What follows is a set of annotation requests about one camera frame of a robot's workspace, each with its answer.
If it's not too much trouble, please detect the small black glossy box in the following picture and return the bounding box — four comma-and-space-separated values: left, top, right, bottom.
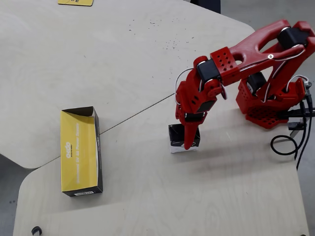
168, 123, 201, 154

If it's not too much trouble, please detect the black table clamp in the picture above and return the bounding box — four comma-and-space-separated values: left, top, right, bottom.
280, 108, 308, 131

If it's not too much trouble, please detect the dark furniture piece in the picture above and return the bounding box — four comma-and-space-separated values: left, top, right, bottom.
190, 0, 221, 13

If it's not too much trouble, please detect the yellow card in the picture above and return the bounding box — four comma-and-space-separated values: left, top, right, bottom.
58, 0, 94, 6

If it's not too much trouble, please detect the black looped cable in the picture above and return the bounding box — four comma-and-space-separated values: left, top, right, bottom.
270, 100, 308, 160

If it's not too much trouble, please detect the white servo cable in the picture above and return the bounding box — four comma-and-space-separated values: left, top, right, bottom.
174, 44, 310, 105

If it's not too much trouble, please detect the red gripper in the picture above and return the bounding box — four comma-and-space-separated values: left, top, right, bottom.
174, 68, 219, 150

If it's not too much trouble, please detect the open black yellow box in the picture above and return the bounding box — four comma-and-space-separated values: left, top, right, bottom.
60, 106, 103, 197

